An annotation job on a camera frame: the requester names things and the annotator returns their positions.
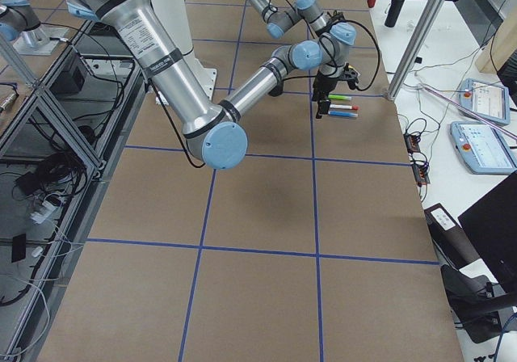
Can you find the second grey robot base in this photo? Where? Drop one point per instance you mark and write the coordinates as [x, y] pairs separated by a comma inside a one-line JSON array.
[[21, 25]]

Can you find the blue marker pen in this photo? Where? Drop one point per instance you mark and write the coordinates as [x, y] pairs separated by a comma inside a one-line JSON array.
[[343, 114]]

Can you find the teach pendant tablet far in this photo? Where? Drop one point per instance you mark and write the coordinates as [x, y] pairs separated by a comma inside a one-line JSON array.
[[488, 99]]

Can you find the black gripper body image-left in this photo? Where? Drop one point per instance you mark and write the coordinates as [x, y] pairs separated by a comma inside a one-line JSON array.
[[321, 83]]

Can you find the teach pendant tablet near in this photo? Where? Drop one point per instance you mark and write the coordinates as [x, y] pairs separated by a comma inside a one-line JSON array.
[[482, 148]]

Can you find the black insulated bottle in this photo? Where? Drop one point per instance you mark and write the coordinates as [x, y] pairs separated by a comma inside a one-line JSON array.
[[393, 12]]

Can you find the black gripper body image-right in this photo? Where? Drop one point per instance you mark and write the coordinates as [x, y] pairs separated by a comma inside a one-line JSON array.
[[332, 23]]

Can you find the teach pendant tablet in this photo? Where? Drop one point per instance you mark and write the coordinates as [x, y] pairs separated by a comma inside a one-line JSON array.
[[488, 99], [482, 148]]

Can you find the grey robot arm image-right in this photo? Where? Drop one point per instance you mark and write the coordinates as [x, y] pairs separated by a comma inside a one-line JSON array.
[[279, 21]]

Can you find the black braided cable image-left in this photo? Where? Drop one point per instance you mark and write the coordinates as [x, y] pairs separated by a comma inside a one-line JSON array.
[[354, 44]]

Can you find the metal rod white stand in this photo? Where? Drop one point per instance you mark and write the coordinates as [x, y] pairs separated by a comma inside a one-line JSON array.
[[469, 112]]

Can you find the aluminium frame rack right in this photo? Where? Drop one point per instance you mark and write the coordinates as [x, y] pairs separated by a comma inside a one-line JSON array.
[[61, 139]]

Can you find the aluminium frame post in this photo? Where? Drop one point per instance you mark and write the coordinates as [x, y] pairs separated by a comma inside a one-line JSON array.
[[428, 16]]

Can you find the red capped white marker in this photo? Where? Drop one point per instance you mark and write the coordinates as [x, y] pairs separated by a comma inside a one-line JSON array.
[[344, 107]]

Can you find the black mesh pen cup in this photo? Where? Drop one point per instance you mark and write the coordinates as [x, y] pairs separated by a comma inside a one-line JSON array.
[[277, 90]]

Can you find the green marker pen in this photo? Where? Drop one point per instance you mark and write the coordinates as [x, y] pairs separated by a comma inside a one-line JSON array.
[[340, 97]]

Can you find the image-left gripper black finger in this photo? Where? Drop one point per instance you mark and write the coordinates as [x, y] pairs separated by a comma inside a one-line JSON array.
[[326, 104], [318, 113]]

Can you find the black monitor lower right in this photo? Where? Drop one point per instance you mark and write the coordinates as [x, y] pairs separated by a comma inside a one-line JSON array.
[[490, 225]]

